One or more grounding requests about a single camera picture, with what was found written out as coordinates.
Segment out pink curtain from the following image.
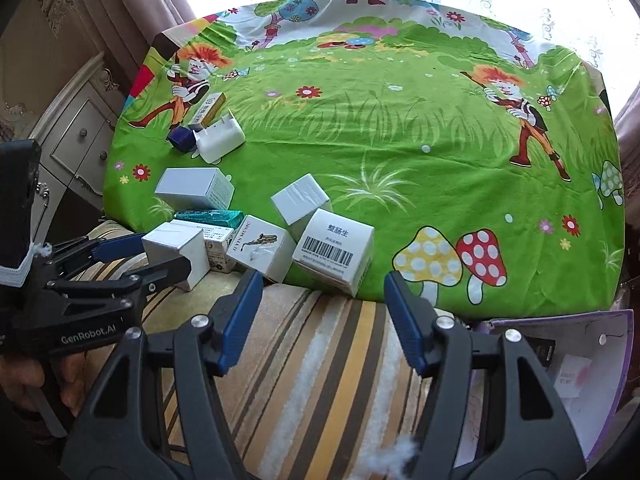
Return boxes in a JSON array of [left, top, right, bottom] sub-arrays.
[[612, 85, 640, 171], [70, 0, 198, 86]]

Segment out person's left hand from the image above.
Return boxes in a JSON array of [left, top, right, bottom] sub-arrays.
[[0, 344, 99, 418]]

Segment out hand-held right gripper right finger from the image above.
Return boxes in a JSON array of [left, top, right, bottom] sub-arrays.
[[384, 271, 586, 480]]

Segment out white open-flap box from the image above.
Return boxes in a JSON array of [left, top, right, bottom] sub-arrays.
[[192, 108, 247, 165]]

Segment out white carved dresser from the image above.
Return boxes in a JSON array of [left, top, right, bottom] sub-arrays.
[[27, 52, 124, 226]]

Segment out small blue box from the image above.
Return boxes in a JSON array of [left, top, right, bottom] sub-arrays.
[[167, 126, 197, 153]]

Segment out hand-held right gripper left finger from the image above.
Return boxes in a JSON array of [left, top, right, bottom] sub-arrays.
[[62, 270, 265, 480]]

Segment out white saxophone-print box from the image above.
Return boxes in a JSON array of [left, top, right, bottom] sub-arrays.
[[226, 214, 297, 283]]

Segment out white barcode box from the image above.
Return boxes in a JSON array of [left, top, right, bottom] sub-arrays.
[[292, 207, 376, 298]]

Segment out teal box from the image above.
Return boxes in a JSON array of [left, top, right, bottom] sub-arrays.
[[172, 208, 245, 228]]

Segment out striped plush cushion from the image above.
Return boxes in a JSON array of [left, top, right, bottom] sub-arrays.
[[65, 220, 476, 480]]

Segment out purple cardboard storage box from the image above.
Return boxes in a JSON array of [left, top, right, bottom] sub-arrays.
[[450, 310, 636, 466]]

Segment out black box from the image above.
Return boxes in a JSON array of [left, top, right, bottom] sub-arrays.
[[530, 337, 557, 363]]

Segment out narrow beige white box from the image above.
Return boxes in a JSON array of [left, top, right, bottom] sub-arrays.
[[189, 92, 227, 128]]

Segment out green cartoon printed bed sheet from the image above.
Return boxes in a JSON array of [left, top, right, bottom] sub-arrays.
[[102, 0, 626, 321]]

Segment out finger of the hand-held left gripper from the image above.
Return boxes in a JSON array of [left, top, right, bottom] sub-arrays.
[[50, 231, 152, 275], [46, 255, 194, 309]]

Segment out white cotton tuft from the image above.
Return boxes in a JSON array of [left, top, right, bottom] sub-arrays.
[[382, 435, 423, 480]]

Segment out white box with dark print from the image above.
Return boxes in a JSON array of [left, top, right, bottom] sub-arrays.
[[202, 225, 236, 274]]

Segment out plain white box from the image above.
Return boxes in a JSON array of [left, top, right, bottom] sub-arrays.
[[154, 166, 236, 211], [270, 173, 333, 242], [141, 221, 210, 292]]

